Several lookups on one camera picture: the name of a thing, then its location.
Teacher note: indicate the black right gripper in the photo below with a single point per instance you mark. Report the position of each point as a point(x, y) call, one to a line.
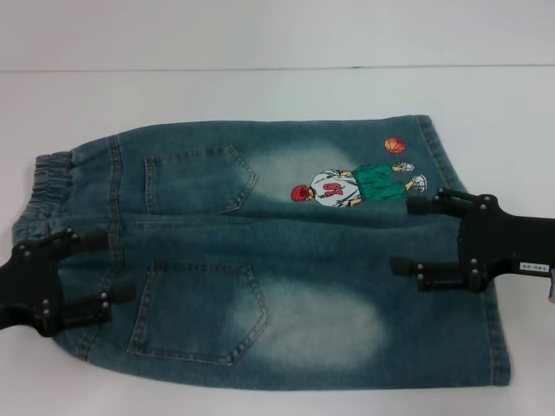
point(507, 242)

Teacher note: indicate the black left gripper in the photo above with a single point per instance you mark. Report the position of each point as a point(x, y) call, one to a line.
point(26, 281)

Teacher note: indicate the blue denim shorts with embroidery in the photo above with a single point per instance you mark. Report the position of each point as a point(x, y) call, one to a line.
point(277, 260)

